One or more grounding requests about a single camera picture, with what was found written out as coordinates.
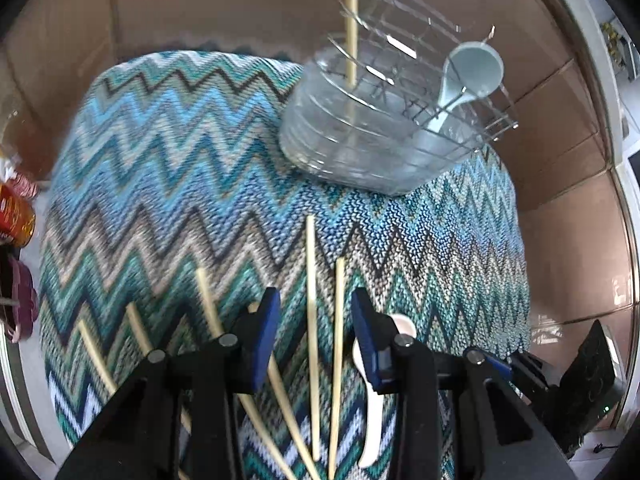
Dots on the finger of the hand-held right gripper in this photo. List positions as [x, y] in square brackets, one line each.
[500, 366]

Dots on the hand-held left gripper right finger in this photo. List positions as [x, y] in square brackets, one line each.
[367, 345]

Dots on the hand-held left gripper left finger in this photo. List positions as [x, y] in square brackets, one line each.
[265, 340]

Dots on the bamboo chopstick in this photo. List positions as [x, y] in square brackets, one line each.
[95, 355]
[339, 320]
[290, 410]
[350, 10]
[137, 325]
[311, 310]
[207, 300]

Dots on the white plastic spoon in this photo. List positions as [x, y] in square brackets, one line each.
[367, 420]

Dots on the clear plastic utensil holder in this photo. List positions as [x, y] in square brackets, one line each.
[350, 160]

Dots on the zigzag patterned table mat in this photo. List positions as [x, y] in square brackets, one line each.
[175, 160]

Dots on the pink plastic container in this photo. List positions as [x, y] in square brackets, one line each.
[20, 300]

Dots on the amber bottle with red label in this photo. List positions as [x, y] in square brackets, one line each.
[15, 217]

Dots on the light blue plastic spoon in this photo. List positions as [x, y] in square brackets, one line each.
[475, 70]

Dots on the red and white snack packet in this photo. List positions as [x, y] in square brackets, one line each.
[17, 177]

